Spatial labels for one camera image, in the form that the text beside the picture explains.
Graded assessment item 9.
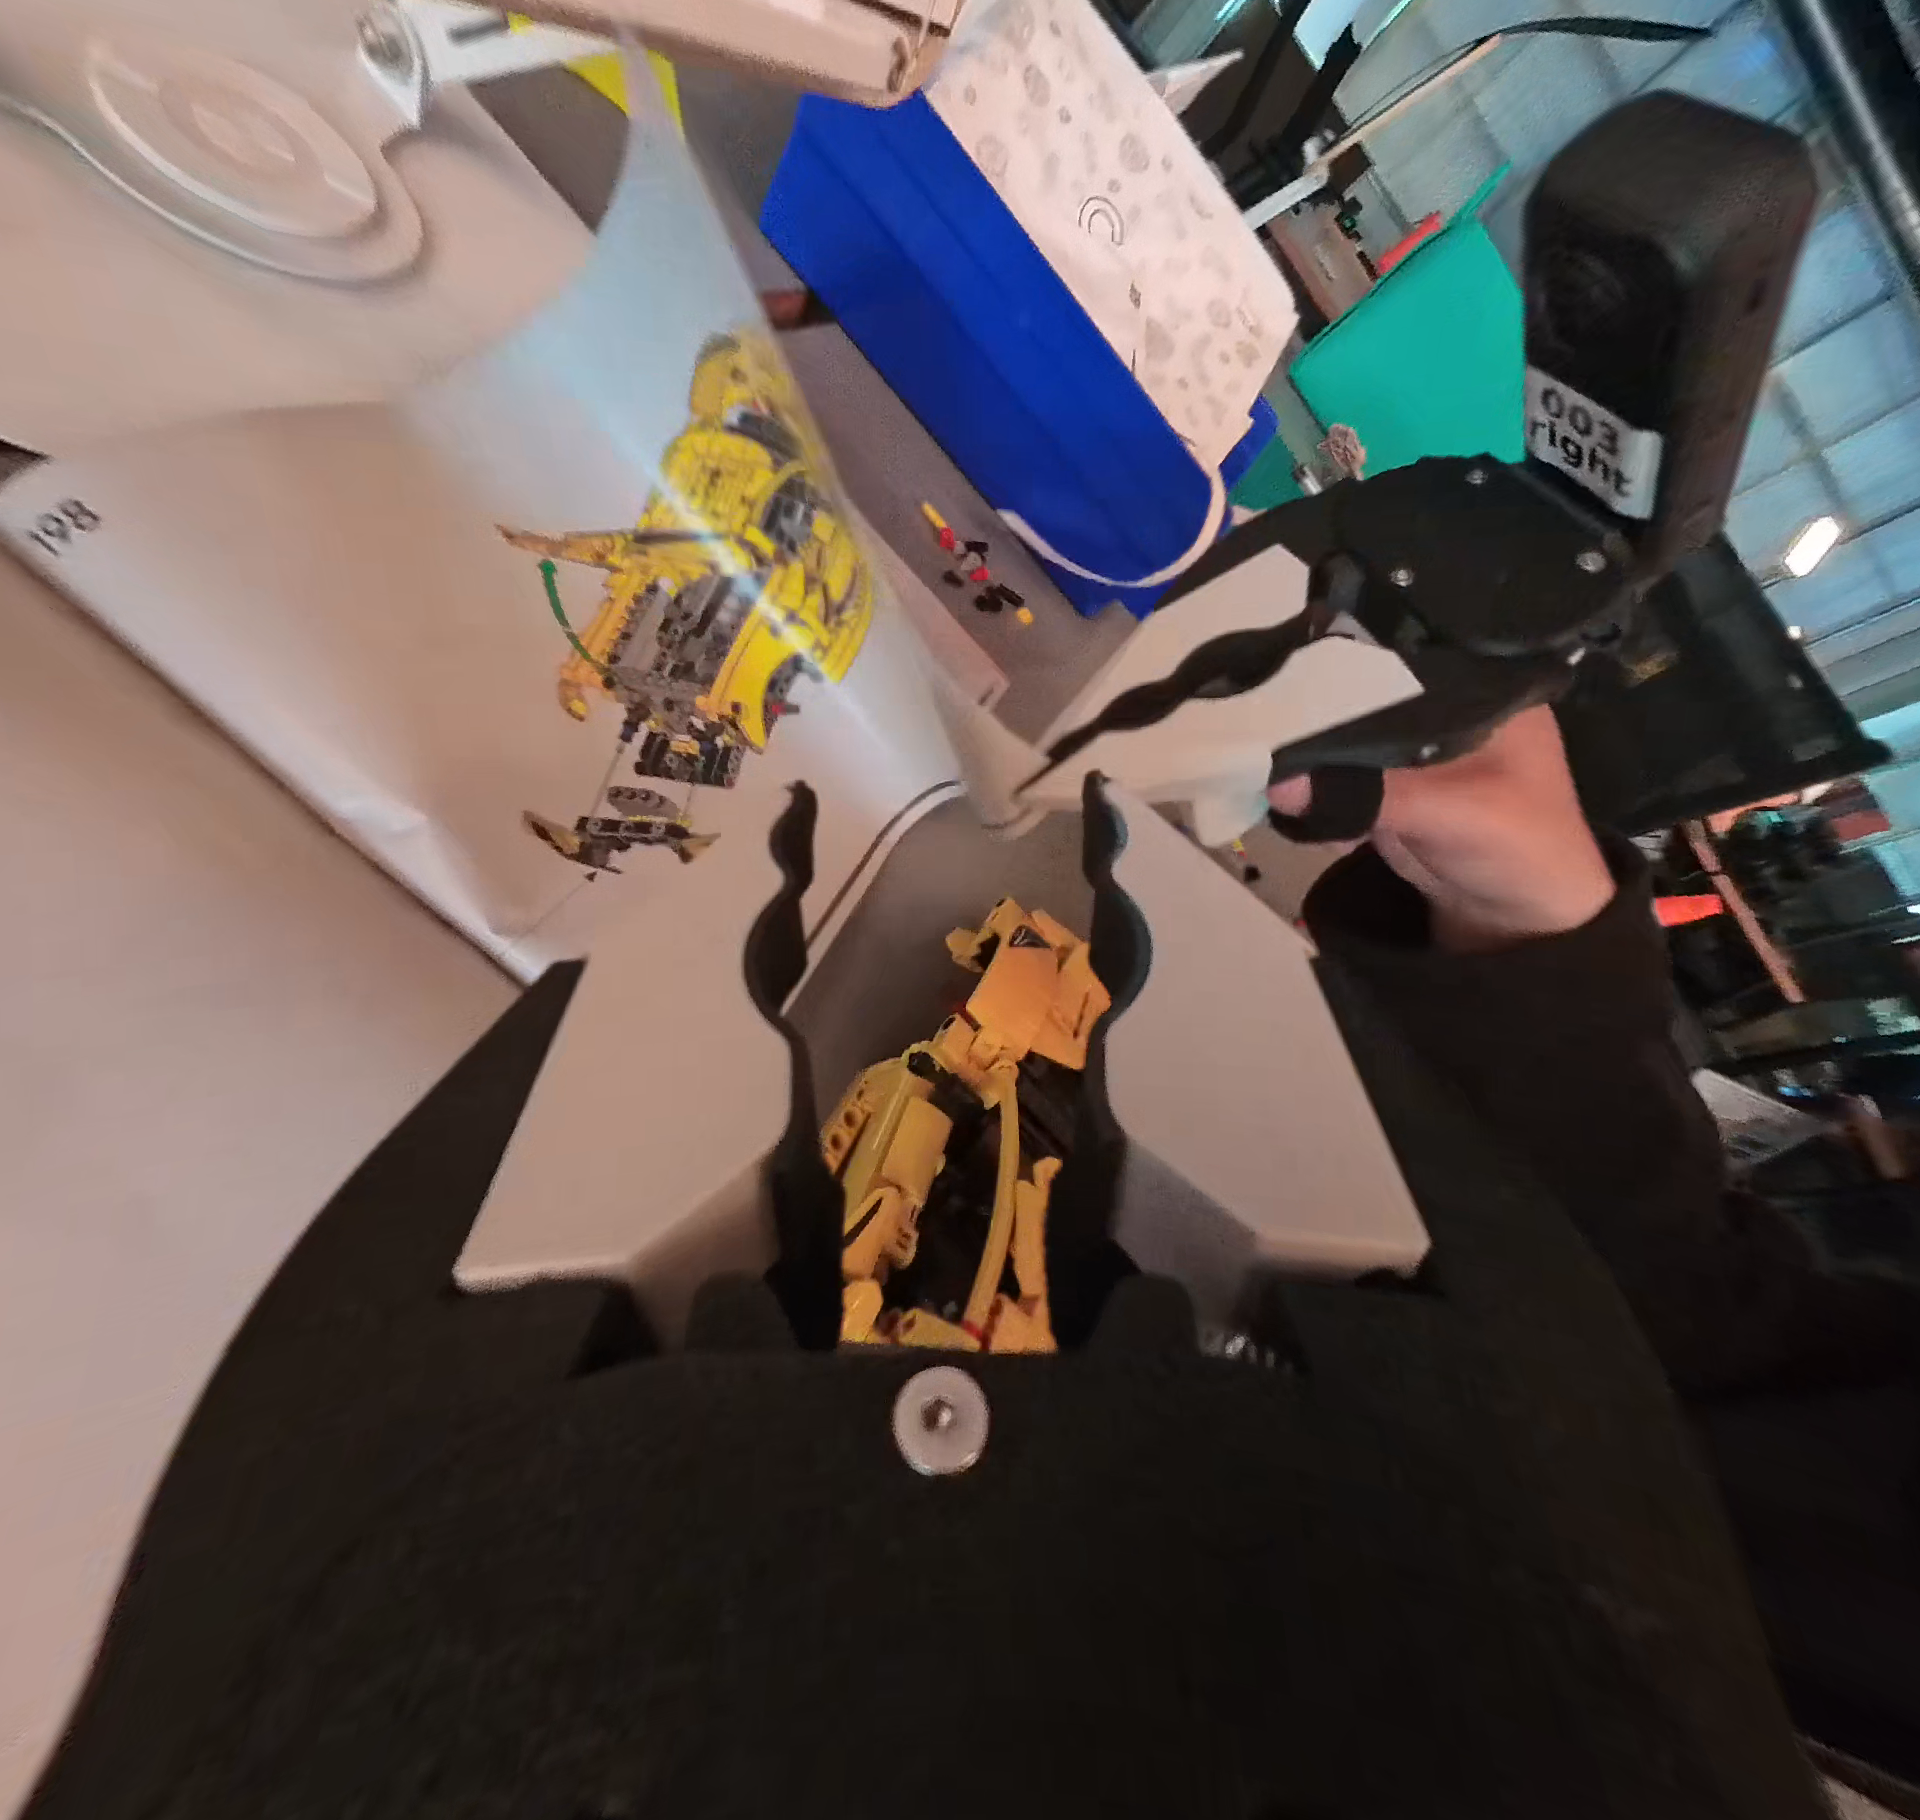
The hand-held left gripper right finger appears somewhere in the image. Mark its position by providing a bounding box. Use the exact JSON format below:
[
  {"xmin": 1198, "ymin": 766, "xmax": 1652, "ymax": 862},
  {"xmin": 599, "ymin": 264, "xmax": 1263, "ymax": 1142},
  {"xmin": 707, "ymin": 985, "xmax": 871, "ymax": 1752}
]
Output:
[{"xmin": 1056, "ymin": 772, "xmax": 1432, "ymax": 1352}]

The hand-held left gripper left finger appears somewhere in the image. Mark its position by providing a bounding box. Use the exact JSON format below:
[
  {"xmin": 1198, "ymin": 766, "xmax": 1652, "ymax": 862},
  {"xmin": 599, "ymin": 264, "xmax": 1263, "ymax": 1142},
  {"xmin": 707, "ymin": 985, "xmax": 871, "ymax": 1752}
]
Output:
[{"xmin": 453, "ymin": 782, "xmax": 843, "ymax": 1353}]

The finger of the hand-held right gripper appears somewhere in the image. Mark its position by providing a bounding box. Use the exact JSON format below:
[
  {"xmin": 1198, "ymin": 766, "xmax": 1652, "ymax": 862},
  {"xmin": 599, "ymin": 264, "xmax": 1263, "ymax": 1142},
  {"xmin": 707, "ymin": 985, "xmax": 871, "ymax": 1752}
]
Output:
[
  {"xmin": 1047, "ymin": 493, "xmax": 1342, "ymax": 730},
  {"xmin": 1032, "ymin": 609, "xmax": 1423, "ymax": 806}
]

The yellow brick car model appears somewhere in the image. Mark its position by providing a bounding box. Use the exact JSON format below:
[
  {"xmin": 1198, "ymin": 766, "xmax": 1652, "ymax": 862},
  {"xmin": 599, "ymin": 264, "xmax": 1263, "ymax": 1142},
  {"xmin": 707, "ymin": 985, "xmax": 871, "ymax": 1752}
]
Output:
[{"xmin": 822, "ymin": 896, "xmax": 1116, "ymax": 1357}]

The person's right forearm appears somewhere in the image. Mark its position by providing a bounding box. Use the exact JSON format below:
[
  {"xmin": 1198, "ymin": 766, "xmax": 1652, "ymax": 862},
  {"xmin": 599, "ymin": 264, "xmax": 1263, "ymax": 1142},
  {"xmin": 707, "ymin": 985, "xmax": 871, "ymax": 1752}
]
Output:
[{"xmin": 1302, "ymin": 830, "xmax": 1920, "ymax": 1401}]

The grey desk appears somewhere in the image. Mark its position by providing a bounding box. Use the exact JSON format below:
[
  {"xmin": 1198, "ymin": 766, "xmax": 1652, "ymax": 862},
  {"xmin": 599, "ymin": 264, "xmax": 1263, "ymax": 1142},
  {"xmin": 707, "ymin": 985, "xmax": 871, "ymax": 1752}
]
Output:
[{"xmin": 494, "ymin": 64, "xmax": 1352, "ymax": 937}]

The person's right hand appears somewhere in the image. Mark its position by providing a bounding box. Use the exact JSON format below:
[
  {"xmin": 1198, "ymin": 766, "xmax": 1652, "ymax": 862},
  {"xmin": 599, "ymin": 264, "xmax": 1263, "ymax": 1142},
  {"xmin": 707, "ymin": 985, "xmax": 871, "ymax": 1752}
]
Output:
[{"xmin": 1267, "ymin": 710, "xmax": 1623, "ymax": 956}]

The cluster of small coloured pieces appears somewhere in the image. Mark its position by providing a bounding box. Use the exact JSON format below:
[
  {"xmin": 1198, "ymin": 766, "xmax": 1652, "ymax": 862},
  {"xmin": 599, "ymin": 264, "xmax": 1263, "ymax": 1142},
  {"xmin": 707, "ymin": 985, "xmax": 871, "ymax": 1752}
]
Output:
[{"xmin": 918, "ymin": 500, "xmax": 1039, "ymax": 630}]

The green panel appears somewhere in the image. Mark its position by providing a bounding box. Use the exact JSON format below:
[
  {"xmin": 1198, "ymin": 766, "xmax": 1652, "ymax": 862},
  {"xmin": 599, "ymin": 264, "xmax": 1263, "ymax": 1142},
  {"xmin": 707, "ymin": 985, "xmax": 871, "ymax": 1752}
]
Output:
[{"xmin": 1231, "ymin": 165, "xmax": 1532, "ymax": 509}]

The blue plastic bin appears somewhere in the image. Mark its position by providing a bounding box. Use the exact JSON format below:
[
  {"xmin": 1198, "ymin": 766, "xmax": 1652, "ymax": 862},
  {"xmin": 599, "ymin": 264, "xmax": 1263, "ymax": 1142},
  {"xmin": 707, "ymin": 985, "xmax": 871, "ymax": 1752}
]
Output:
[{"xmin": 756, "ymin": 91, "xmax": 1281, "ymax": 621}]

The white patterned paper bag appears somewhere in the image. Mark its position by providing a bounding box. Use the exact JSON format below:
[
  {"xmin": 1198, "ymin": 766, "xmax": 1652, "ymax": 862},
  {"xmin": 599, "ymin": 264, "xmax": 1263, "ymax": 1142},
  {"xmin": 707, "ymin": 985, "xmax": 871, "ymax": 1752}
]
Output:
[{"xmin": 923, "ymin": 0, "xmax": 1302, "ymax": 608}]

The open instruction booklet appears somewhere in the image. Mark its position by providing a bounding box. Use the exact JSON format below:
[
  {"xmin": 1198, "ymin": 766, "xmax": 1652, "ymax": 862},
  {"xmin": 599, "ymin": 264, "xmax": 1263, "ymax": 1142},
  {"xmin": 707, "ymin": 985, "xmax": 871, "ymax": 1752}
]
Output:
[{"xmin": 0, "ymin": 34, "xmax": 1083, "ymax": 1792}]

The yellow tape piece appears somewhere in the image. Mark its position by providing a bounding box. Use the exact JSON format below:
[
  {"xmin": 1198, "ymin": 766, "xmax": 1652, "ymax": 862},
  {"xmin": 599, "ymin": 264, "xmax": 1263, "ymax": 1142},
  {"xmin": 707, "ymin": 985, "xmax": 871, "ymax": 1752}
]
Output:
[{"xmin": 571, "ymin": 45, "xmax": 687, "ymax": 129}]

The wooden document stand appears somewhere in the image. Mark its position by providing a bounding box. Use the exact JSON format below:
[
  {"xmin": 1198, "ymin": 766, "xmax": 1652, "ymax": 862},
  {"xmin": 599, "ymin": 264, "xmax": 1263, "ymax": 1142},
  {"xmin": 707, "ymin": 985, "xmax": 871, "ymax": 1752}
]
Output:
[{"xmin": 0, "ymin": 0, "xmax": 997, "ymax": 427}]

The black strap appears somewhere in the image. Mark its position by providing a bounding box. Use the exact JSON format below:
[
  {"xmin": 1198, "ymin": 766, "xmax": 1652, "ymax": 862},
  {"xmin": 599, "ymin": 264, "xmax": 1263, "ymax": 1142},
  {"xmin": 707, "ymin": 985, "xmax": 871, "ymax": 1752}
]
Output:
[{"xmin": 1500, "ymin": 14, "xmax": 1716, "ymax": 48}]

